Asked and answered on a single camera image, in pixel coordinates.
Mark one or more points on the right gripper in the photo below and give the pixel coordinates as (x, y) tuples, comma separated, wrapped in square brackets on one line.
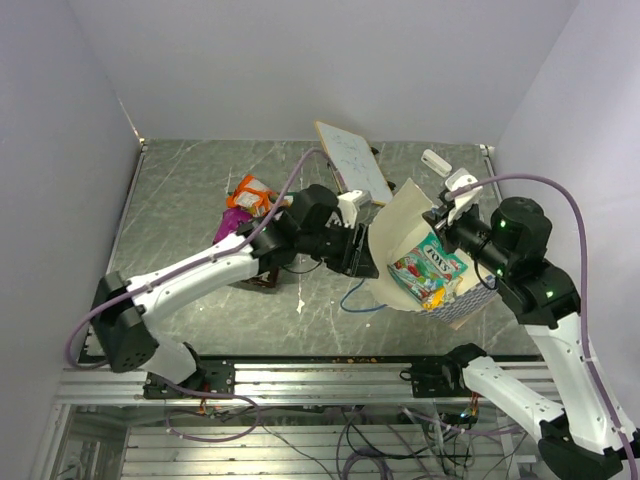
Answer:
[(439, 219)]

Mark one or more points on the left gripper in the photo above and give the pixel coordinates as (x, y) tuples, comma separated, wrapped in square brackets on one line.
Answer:
[(355, 260)]

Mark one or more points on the blue checkered paper bag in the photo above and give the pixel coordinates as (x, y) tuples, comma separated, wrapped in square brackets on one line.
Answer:
[(395, 230)]

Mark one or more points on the brown Kettle chips bag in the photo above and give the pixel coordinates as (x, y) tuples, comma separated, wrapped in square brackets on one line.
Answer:
[(267, 279)]

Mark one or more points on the orange snack packet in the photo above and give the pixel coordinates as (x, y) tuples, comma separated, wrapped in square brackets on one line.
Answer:
[(253, 196)]

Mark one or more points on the purple candy bag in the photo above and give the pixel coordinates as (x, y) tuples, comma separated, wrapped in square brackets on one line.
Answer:
[(232, 218)]

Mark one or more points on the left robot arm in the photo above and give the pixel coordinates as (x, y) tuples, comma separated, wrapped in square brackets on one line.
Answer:
[(318, 223)]

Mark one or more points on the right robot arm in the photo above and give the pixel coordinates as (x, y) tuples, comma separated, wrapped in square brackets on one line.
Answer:
[(584, 435)]

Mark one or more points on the teal Fox's candy bag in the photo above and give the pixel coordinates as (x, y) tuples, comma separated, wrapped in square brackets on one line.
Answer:
[(427, 267)]

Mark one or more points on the yellow snack packet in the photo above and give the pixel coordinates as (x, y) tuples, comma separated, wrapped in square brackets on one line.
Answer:
[(434, 299)]

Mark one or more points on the white eraser block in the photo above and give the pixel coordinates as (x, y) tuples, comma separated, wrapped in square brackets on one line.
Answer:
[(436, 163)]

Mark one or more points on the small yellow-framed whiteboard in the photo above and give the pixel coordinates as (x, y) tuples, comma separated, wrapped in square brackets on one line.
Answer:
[(354, 162)]

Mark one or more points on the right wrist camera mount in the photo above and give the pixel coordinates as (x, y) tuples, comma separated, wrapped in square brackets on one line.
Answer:
[(461, 192)]

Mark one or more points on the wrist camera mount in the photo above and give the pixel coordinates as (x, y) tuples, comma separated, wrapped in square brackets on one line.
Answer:
[(461, 192), (349, 204)]

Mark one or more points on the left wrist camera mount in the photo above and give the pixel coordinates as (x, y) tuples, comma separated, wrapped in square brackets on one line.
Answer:
[(349, 204)]

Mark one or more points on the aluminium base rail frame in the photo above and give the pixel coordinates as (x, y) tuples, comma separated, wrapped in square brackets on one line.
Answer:
[(283, 418)]

